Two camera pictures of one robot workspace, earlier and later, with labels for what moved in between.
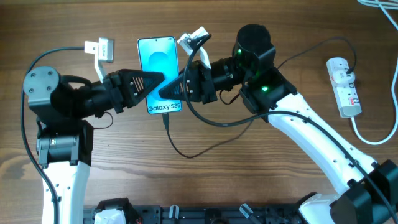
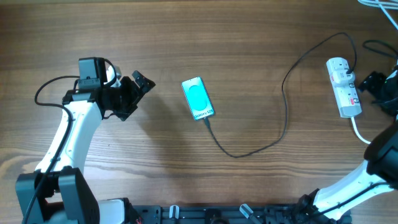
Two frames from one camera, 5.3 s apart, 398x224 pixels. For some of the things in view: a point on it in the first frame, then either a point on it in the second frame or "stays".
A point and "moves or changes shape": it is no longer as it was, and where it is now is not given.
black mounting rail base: [201, 213] stays
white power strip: [346, 94] stays
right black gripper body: [205, 82] → [376, 82]
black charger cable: [165, 120] → [209, 126]
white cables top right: [391, 4] stays
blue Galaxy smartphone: [159, 55] moves or changes shape
